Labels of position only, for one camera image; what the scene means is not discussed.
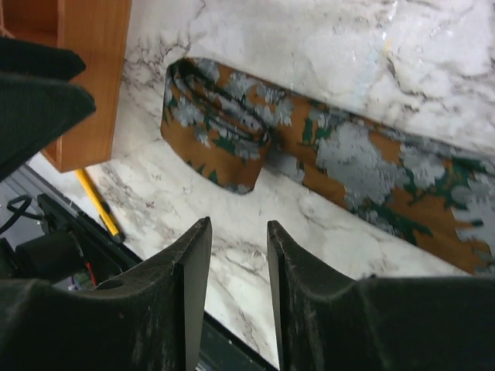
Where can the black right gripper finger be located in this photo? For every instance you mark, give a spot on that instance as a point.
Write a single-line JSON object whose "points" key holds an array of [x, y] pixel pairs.
{"points": [[34, 112], [37, 60]]}

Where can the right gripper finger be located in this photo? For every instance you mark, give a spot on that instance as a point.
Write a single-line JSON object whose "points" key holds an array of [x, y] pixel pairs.
{"points": [[147, 318], [325, 320]]}

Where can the brown grey floral tie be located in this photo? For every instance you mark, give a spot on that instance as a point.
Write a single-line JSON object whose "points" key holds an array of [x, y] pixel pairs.
{"points": [[227, 124]]}

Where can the wooden compartment tray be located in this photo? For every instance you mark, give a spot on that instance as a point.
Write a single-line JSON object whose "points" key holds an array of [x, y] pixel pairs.
{"points": [[96, 30]]}

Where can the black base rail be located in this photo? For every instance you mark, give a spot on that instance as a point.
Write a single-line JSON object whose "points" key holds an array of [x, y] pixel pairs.
{"points": [[48, 240]]}

